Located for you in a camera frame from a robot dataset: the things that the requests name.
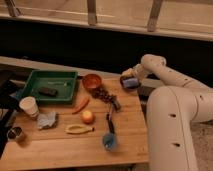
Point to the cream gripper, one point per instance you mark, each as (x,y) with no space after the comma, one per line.
(128,73)

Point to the blue sponge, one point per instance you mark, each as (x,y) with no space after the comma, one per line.
(130,83)

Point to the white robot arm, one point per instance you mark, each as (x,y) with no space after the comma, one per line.
(170,110)

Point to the white paper cup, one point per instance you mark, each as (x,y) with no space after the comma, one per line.
(29,106)

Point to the metal cup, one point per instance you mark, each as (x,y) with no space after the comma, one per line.
(16,134)

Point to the purple bowl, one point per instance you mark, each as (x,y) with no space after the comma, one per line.
(122,79)

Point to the bunch of dark grapes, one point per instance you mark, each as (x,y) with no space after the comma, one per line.
(106,97)

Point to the orange bowl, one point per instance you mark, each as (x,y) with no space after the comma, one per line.
(91,81)

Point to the orange carrot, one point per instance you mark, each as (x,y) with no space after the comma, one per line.
(82,104)

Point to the yellow apple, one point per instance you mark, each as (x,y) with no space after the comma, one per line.
(87,117)

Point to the yellow banana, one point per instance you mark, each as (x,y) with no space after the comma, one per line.
(78,129)

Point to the small utensil in tray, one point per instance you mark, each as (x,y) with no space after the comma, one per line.
(58,83)

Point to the green plastic tray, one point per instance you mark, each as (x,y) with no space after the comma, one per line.
(39,78)

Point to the black block in tray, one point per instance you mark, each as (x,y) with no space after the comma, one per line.
(47,91)

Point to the crumpled grey cloth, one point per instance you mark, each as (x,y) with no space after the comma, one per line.
(46,121)

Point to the black stand at left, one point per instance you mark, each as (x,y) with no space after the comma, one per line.
(11,104)

